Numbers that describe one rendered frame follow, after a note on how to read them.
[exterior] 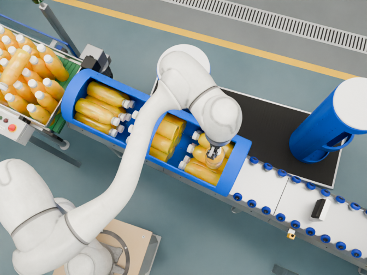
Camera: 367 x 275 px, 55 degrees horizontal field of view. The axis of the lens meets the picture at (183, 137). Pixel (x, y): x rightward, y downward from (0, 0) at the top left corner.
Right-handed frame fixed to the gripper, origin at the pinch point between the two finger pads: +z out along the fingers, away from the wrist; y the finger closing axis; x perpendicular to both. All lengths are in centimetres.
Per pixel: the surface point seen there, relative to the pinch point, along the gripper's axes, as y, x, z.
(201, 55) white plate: 52, 30, 45
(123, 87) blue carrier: 15, 53, 30
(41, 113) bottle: -12, 89, 43
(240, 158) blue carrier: 6.1, -10.0, 25.2
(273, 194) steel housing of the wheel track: 3, -33, 56
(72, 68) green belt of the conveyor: 21, 96, 59
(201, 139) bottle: 8.7, 9.4, 34.9
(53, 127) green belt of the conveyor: -14, 88, 58
